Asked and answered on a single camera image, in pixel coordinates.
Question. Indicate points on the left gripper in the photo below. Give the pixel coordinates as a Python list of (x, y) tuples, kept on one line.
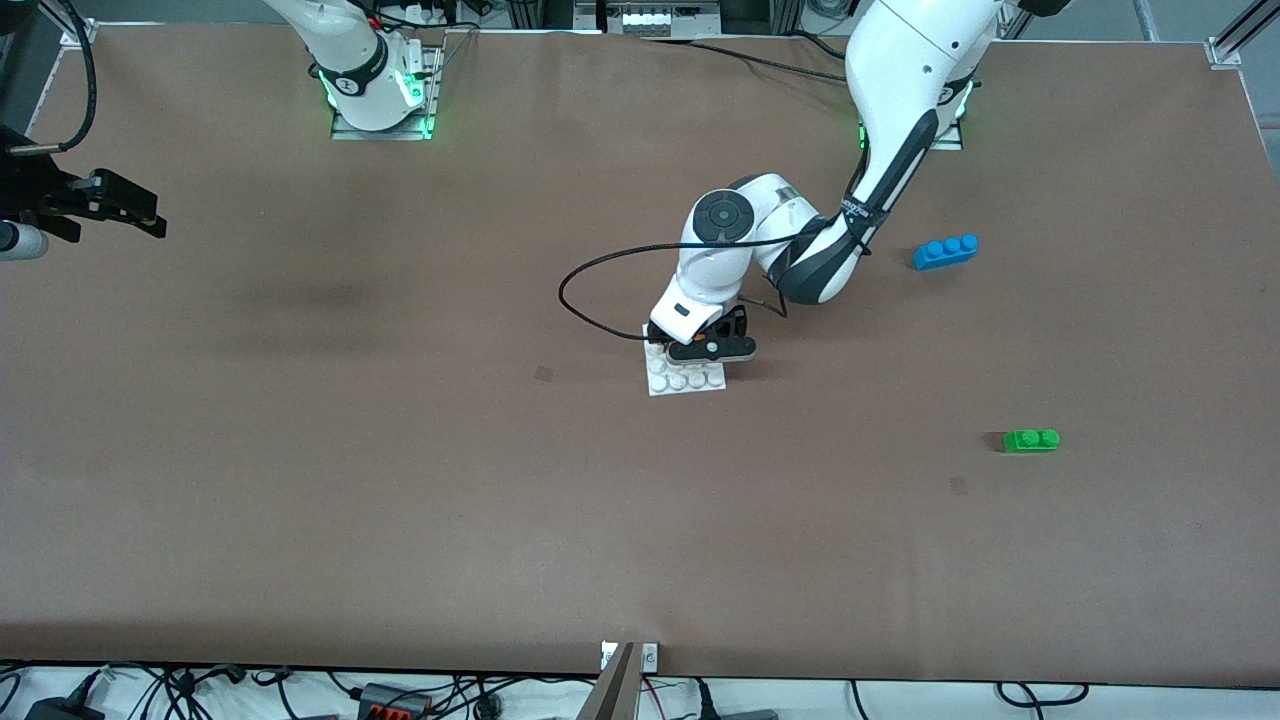
[(733, 324)]

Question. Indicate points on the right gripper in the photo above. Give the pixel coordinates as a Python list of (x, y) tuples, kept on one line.
[(30, 186)]

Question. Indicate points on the white studded base plate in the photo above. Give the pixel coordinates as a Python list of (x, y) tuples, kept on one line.
[(690, 380)]

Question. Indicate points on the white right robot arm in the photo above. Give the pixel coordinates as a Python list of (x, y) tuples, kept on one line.
[(360, 70)]

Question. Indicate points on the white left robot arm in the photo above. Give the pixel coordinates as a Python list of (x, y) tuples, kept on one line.
[(910, 60)]

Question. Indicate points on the blue three-stud block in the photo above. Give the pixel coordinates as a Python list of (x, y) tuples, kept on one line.
[(945, 252)]

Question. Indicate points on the green two-stud block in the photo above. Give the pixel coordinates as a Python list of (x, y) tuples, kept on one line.
[(1030, 441)]

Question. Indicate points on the white power strip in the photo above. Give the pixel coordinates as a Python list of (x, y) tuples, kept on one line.
[(660, 18)]

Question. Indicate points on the black power adapter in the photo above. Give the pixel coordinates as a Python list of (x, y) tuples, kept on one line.
[(62, 710)]

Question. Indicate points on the black box red connectors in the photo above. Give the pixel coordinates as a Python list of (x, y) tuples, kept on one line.
[(395, 702)]

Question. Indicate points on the metal table corner bracket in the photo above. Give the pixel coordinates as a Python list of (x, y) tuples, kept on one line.
[(1225, 52), (80, 34)]

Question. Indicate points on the small metal edge bracket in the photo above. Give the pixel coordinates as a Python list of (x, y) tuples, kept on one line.
[(650, 657)]

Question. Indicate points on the grey slanted post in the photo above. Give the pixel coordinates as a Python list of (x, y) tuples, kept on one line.
[(612, 690)]

